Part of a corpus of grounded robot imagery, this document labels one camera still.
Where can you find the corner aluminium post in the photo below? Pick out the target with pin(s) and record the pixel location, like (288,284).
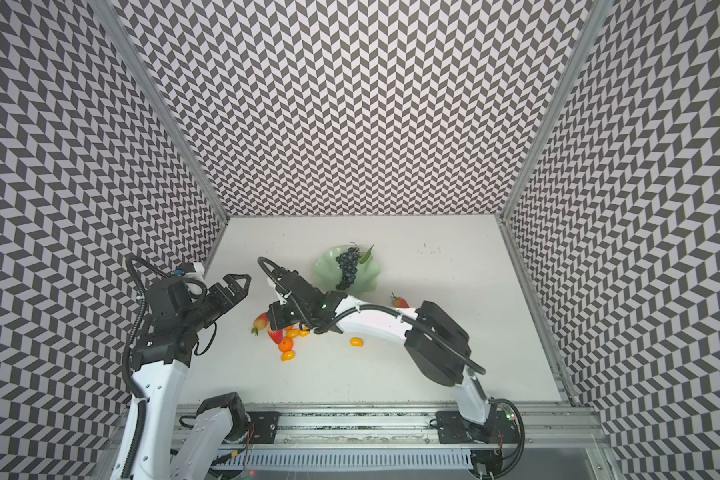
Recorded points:
(105,12)
(592,26)

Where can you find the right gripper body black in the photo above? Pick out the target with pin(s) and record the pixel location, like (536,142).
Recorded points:
(301,312)

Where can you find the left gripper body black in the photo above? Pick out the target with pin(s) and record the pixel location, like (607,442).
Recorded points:
(208,308)

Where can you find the left corner aluminium post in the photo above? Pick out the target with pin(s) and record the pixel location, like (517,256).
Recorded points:
(105,12)

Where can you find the orange left lower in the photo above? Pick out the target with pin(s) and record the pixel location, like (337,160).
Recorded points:
(286,345)

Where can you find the right corner aluminium post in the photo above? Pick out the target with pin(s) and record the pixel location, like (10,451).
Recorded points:
(592,26)

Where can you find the dark grape bunch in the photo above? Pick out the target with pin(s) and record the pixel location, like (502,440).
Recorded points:
(348,262)

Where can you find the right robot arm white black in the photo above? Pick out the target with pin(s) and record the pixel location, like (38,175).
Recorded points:
(437,344)

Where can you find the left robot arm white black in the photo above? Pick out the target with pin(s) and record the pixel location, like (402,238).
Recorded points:
(156,364)

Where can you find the strawberry red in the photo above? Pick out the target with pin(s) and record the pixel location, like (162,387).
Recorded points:
(277,336)

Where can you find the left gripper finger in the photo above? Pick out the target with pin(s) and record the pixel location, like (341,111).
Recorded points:
(231,295)
(237,281)

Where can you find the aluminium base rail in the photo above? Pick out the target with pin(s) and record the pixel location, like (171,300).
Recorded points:
(562,441)

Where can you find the green wavy glass bowl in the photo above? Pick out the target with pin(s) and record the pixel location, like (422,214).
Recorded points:
(326,273)

